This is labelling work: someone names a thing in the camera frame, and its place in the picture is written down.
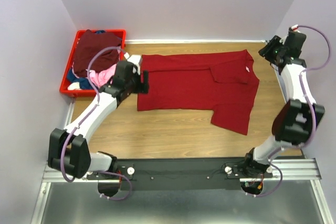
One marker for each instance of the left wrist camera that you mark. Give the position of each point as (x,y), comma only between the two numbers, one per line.
(136,60)

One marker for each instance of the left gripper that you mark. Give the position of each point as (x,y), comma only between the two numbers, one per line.
(143,87)

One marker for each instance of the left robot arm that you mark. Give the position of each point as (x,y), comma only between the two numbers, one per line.
(68,147)

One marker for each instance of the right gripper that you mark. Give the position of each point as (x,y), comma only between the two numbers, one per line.
(265,51)

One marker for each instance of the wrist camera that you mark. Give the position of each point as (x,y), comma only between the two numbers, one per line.
(284,37)
(136,60)

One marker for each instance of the pink t-shirt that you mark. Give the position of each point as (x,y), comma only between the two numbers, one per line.
(98,79)

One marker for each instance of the red t-shirt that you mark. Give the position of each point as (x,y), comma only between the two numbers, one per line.
(224,83)

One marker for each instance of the maroon t-shirt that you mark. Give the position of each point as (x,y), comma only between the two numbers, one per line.
(89,44)

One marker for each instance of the navy blue t-shirt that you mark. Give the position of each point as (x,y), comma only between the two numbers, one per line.
(71,77)

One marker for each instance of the white garment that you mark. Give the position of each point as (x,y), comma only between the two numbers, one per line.
(74,86)

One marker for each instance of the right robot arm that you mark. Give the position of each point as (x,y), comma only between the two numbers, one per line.
(298,120)

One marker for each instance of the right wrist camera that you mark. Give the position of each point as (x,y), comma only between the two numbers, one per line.
(284,37)

